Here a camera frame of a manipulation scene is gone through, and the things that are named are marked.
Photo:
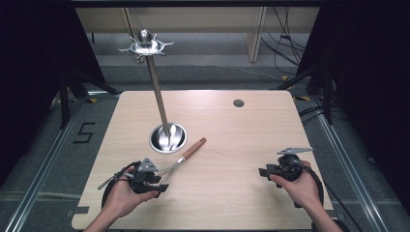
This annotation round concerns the aluminium floor rail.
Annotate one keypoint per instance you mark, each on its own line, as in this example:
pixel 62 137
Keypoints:
pixel 42 174
pixel 351 167

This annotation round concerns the black metal stand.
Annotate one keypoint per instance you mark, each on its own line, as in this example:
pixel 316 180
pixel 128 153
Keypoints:
pixel 64 103
pixel 327 96

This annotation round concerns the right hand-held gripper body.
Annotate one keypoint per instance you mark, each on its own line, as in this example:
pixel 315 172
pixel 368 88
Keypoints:
pixel 290 166

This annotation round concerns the person's left hand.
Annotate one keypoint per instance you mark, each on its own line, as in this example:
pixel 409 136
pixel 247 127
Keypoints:
pixel 124 199

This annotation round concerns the light wooden desk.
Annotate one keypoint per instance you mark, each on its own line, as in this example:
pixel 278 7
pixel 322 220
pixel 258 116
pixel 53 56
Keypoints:
pixel 193 19

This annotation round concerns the black tape floor mark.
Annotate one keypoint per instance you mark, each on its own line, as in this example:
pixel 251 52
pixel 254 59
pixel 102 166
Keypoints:
pixel 84 132

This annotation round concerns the black curtain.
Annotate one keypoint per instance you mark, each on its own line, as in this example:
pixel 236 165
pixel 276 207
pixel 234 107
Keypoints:
pixel 370 80
pixel 32 80

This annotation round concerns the steel utensil rack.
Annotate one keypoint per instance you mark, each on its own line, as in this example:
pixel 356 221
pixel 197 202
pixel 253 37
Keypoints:
pixel 158 93

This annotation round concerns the person's right hand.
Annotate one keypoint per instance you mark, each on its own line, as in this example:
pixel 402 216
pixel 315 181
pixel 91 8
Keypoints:
pixel 303 190

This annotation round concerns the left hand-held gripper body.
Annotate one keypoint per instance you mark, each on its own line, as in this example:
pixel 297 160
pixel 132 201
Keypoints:
pixel 143 177

